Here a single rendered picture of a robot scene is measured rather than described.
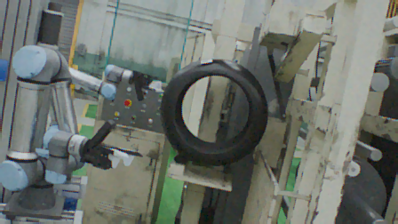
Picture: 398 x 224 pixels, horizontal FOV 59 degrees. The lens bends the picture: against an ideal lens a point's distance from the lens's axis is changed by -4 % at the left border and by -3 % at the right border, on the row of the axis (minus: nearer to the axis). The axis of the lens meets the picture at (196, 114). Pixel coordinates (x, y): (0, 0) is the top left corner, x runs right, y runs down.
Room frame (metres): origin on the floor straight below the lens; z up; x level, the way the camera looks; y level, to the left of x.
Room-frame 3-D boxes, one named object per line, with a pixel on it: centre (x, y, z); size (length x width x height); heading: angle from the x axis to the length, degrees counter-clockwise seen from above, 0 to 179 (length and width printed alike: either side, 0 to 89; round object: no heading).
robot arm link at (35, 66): (1.29, 0.61, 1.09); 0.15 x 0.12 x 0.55; 170
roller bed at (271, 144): (2.32, -0.50, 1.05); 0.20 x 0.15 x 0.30; 176
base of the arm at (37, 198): (1.42, 0.59, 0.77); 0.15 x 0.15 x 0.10
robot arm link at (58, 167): (1.28, 0.46, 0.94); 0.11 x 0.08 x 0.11; 170
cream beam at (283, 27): (1.98, -0.39, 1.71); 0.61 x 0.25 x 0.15; 176
